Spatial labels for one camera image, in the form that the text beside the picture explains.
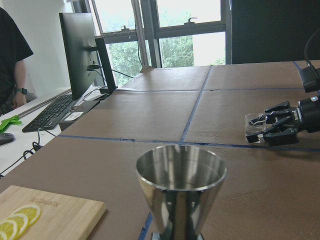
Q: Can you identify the person in black shirt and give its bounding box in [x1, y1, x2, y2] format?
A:
[0, 8, 34, 115]

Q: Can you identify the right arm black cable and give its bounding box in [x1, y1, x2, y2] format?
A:
[304, 28, 320, 68]

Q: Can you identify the black computer mouse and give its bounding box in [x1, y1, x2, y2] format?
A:
[0, 132, 15, 146]

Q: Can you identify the black monitor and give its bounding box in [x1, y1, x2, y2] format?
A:
[59, 13, 99, 101]

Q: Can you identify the bamboo cutting board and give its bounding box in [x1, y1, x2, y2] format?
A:
[0, 185, 106, 240]

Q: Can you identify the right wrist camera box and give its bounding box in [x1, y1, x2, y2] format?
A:
[298, 65, 320, 93]

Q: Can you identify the black computer box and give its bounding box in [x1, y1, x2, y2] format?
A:
[58, 100, 100, 131]

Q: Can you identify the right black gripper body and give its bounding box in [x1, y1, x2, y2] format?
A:
[292, 96, 320, 133]

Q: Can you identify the lemon slice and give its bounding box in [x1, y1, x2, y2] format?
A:
[12, 204, 42, 227]
[0, 219, 18, 240]
[6, 213, 29, 239]

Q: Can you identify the black keyboard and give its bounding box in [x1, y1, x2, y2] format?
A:
[22, 94, 77, 133]

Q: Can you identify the clear glass measuring cup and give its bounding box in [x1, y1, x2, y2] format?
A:
[245, 113, 267, 143]

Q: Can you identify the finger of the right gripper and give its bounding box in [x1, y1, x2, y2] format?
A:
[249, 101, 293, 125]
[259, 127, 299, 146]

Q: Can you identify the green plastic tool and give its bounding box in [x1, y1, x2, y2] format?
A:
[0, 115, 22, 133]

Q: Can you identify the steel jigger shaker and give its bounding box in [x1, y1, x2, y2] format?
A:
[136, 145, 227, 240]

